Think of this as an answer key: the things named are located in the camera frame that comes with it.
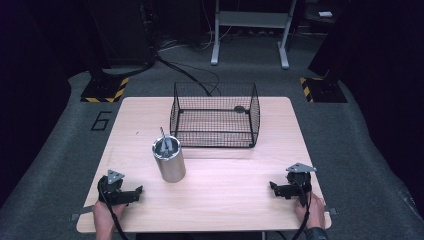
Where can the black yellow striped stand base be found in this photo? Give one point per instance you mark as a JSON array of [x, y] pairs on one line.
[[105, 88], [321, 89]]

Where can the metal straw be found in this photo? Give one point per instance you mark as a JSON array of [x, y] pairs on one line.
[[163, 135]]

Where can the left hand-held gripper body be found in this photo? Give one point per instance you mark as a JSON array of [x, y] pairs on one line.
[[115, 193]]

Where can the stainless steel cup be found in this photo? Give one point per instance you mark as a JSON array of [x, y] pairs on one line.
[[169, 163]]

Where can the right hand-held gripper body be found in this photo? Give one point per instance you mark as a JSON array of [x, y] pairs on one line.
[[297, 186]]

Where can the grey tape strip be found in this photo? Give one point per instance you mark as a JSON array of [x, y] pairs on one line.
[[81, 212], [332, 211]]

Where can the white metal stand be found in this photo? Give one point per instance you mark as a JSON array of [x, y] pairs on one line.
[[250, 23]]

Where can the person's left hand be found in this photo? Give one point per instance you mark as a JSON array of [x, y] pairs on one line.
[[104, 216]]

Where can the small white box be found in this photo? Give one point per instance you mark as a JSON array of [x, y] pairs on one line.
[[325, 14]]

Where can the dark round disc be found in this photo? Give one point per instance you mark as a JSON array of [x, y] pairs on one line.
[[239, 109]]

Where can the person's right hand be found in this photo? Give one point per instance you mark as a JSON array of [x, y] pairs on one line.
[[315, 211]]

